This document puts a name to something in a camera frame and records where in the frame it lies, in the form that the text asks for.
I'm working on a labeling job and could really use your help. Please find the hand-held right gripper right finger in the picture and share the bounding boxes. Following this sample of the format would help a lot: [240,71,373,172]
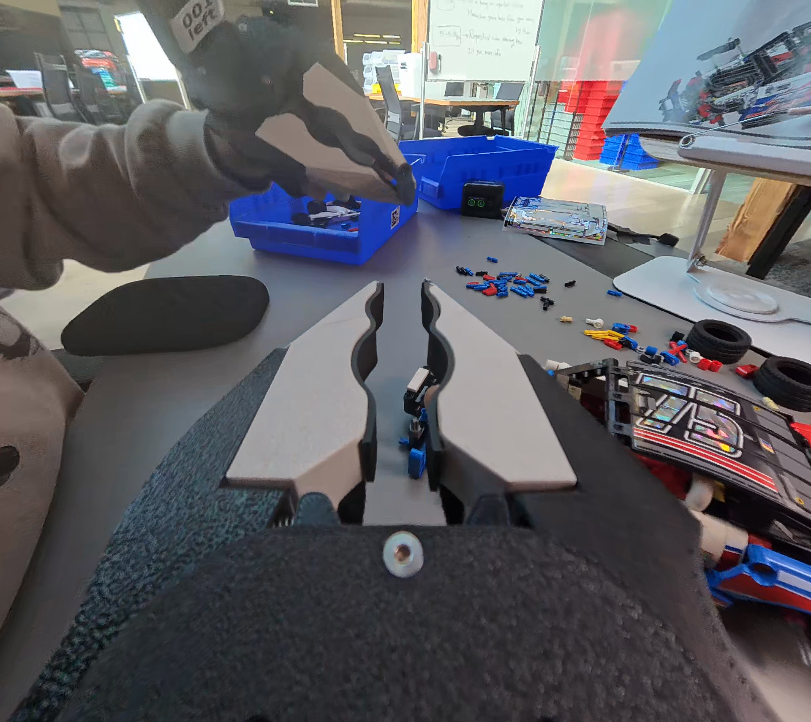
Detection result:
[421,280,579,525]

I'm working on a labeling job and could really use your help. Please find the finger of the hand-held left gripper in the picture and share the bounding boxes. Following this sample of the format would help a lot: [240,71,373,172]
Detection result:
[303,62,414,181]
[255,114,418,208]

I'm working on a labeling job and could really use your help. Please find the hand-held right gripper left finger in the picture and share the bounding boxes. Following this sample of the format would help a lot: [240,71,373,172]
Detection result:
[225,280,386,525]

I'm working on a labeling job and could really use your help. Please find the toy brick race car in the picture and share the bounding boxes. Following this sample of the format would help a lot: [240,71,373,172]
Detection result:
[399,355,811,609]

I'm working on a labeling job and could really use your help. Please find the person's left forearm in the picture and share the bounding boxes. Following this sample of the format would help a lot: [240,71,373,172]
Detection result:
[0,98,254,292]

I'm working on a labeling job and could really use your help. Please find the black office chair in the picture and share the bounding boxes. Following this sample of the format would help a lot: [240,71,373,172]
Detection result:
[374,65,413,143]

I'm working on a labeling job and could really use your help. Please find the white black brick assembly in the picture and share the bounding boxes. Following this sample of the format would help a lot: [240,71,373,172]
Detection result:
[290,196,363,230]

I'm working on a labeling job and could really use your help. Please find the blue plastic bin white label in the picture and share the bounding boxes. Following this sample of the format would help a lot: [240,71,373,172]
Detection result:
[229,168,419,266]

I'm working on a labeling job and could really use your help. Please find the wooden top table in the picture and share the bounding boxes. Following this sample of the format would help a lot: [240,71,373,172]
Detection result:
[370,92,527,137]

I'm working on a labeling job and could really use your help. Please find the pile of colourful small bricks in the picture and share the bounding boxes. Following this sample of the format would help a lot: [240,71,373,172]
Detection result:
[561,315,724,375]

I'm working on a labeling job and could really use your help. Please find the written whiteboard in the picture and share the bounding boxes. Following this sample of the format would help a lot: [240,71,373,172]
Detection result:
[426,0,549,84]

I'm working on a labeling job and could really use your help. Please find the black wrist rest pad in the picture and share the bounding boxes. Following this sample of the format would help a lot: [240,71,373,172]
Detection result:
[61,275,270,357]

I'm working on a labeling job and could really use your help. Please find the black device green lights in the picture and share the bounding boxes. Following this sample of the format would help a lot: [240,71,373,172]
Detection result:
[461,182,506,220]

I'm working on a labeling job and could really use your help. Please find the shiny sticker sheet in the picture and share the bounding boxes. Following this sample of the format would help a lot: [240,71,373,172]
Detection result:
[503,196,609,246]

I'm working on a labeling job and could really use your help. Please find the white book stand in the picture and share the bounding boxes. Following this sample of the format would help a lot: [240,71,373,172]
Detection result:
[613,130,811,358]

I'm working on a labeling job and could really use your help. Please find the black rubber toy tyre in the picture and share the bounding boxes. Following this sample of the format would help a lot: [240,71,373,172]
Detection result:
[686,320,753,365]
[752,356,811,413]

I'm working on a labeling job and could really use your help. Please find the frosted glass partition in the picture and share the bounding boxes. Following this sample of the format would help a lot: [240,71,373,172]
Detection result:
[535,0,704,166]

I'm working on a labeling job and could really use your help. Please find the stack of red storage bins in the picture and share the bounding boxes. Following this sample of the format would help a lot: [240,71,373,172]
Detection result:
[558,79,634,160]

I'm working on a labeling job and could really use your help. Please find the stack of blue storage bins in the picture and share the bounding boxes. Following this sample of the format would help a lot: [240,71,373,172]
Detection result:
[599,133,663,172]

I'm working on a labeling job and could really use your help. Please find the open instruction booklet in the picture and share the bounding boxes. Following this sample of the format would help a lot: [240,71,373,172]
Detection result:
[602,0,811,141]

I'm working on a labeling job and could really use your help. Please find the black cable plug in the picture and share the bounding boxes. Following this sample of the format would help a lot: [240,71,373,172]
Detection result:
[608,227,680,248]

